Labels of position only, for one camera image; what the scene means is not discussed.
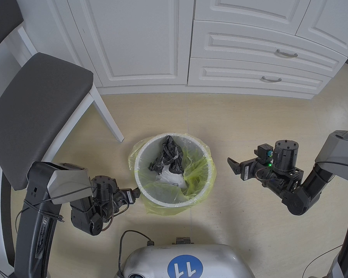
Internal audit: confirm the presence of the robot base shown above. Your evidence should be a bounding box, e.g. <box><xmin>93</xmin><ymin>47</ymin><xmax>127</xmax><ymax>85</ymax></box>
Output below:
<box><xmin>123</xmin><ymin>237</ymin><xmax>256</xmax><ymax>278</ymax></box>

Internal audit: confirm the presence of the white chair with grey seat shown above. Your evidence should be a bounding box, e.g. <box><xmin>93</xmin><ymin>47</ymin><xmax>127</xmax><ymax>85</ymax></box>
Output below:
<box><xmin>0</xmin><ymin>0</ymin><xmax>125</xmax><ymax>191</ymax></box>

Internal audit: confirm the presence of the black plastic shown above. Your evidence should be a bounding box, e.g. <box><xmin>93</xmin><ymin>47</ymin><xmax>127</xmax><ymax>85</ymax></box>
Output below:
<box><xmin>148</xmin><ymin>135</ymin><xmax>184</xmax><ymax>174</ymax></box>

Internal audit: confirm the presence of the black cable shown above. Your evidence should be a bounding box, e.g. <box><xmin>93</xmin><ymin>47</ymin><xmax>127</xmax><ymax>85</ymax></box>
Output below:
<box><xmin>118</xmin><ymin>230</ymin><xmax>155</xmax><ymax>278</ymax></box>
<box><xmin>303</xmin><ymin>246</ymin><xmax>343</xmax><ymax>278</ymax></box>

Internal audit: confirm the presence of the white wardrobe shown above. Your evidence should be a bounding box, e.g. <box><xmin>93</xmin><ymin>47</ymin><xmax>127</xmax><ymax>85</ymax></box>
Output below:
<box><xmin>38</xmin><ymin>0</ymin><xmax>348</xmax><ymax>100</ymax></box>

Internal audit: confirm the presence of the yellow plastic bag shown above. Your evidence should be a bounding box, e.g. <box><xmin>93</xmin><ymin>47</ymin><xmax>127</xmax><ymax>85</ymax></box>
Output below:
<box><xmin>128</xmin><ymin>132</ymin><xmax>216</xmax><ymax>216</ymax></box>

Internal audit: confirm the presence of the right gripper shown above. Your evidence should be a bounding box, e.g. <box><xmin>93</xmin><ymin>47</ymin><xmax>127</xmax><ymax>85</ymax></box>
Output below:
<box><xmin>227</xmin><ymin>155</ymin><xmax>272</xmax><ymax>182</ymax></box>

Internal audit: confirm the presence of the white trash bin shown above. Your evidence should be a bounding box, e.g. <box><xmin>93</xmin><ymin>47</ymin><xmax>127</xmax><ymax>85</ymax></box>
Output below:
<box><xmin>133</xmin><ymin>133</ymin><xmax>216</xmax><ymax>207</ymax></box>

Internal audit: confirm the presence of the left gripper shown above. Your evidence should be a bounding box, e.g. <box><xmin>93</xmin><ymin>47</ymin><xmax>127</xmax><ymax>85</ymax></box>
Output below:
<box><xmin>117</xmin><ymin>187</ymin><xmax>142</xmax><ymax>207</ymax></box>

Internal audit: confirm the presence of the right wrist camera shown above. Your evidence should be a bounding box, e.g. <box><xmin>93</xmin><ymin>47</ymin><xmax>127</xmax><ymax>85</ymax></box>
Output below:
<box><xmin>255</xmin><ymin>144</ymin><xmax>274</xmax><ymax>167</ymax></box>

